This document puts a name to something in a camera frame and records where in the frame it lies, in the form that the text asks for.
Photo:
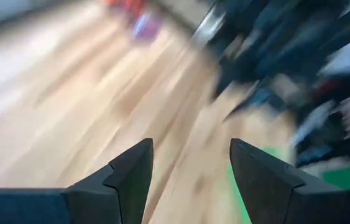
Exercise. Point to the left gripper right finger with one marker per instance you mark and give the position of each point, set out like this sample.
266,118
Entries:
265,186

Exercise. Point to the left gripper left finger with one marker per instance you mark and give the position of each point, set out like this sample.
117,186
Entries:
122,189

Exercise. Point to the purple Skittles candy pack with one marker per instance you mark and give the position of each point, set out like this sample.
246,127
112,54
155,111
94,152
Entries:
146,26

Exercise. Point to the orange Reese's candy pack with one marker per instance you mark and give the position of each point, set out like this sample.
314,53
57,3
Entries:
128,4

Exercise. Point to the green plastic basket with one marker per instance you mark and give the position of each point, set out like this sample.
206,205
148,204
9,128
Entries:
348,177

